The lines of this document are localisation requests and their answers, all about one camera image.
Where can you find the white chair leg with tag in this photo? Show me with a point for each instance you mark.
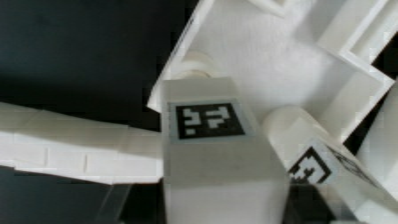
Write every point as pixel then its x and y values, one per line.
pixel 322 164

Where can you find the white chair leg block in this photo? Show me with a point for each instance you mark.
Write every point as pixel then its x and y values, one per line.
pixel 224 176

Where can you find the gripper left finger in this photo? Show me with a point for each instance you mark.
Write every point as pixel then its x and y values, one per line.
pixel 112 204

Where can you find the white chair seat part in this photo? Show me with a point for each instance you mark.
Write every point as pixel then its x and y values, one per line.
pixel 293 47

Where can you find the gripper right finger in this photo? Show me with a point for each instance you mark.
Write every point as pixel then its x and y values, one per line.
pixel 306 207

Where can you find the white U-shaped frame fence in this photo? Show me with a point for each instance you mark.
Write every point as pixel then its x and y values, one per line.
pixel 59 145

